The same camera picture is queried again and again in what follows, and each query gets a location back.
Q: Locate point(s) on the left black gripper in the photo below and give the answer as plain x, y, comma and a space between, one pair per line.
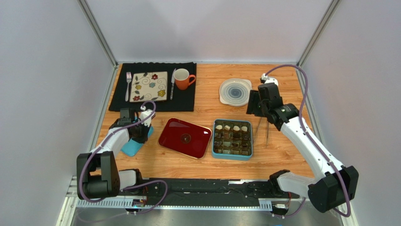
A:
143, 138

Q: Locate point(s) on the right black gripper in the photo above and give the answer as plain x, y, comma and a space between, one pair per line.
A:
264, 109

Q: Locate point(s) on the blue tin lid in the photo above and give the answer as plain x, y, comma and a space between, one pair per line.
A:
133, 147

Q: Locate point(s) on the metal tongs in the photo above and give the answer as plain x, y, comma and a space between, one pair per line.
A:
261, 133

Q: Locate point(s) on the blue tin box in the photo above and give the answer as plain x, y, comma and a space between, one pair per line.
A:
232, 145

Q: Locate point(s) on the red chocolate tray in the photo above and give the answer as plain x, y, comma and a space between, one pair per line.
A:
186, 138

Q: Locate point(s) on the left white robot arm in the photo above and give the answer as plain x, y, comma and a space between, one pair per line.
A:
97, 174

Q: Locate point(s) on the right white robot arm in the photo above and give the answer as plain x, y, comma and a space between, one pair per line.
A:
333, 185

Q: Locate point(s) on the round blue-white plate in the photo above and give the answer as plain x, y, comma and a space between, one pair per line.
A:
235, 92

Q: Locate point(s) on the floral square plate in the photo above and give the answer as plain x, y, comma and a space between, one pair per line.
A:
151, 86

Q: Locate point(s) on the silver fork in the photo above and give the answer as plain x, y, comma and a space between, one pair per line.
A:
128, 80

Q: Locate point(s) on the silver knife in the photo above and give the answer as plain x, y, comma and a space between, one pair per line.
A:
172, 84

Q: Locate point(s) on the orange mug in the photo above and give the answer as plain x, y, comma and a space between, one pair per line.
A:
183, 79

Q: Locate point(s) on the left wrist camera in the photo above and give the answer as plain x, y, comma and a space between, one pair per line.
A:
146, 116

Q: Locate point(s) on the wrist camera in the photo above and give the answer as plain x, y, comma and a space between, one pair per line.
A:
146, 116
266, 79

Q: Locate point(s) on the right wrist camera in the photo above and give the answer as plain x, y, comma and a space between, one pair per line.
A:
266, 79

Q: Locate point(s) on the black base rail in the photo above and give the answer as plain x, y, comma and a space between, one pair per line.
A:
209, 194

